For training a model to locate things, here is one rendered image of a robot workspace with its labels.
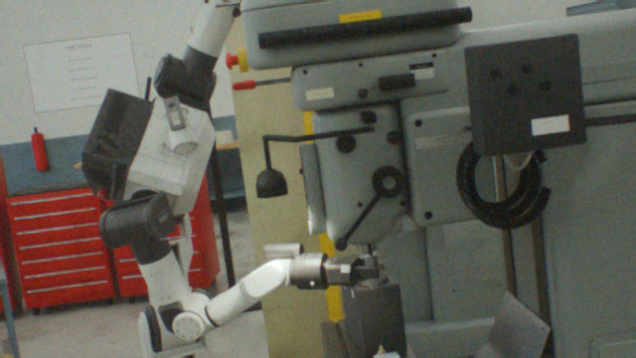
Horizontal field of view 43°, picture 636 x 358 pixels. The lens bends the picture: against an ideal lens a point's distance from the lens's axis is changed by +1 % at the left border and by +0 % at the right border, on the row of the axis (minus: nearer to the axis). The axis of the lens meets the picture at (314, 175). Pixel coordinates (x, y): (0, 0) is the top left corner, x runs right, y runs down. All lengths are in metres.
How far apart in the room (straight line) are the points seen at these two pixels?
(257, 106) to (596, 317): 2.08
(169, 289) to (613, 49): 1.17
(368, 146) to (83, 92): 9.45
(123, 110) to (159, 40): 8.84
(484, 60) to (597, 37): 0.42
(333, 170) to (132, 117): 0.58
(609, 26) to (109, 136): 1.20
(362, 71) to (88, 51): 9.44
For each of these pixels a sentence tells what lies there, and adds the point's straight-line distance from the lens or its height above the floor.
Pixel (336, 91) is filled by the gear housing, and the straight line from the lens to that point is 1.73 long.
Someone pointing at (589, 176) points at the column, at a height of 1.42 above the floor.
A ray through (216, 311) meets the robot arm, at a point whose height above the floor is 1.16.
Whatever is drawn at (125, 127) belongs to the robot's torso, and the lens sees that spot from 2.07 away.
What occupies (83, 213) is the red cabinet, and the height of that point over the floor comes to 0.79.
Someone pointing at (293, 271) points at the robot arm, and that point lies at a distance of 1.93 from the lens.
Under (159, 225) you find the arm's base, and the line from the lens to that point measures 1.96.
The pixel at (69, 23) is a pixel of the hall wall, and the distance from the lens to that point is 11.14.
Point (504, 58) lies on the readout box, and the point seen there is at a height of 1.70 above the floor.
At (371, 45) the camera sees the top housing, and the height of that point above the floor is 1.75.
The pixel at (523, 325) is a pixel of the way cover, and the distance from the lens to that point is 2.02.
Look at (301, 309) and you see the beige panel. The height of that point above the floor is 0.63.
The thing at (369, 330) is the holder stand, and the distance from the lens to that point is 2.22.
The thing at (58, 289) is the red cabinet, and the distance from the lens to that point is 6.86.
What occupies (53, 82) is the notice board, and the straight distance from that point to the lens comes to 11.17.
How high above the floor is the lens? 1.73
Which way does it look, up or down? 8 degrees down
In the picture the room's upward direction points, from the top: 7 degrees counter-clockwise
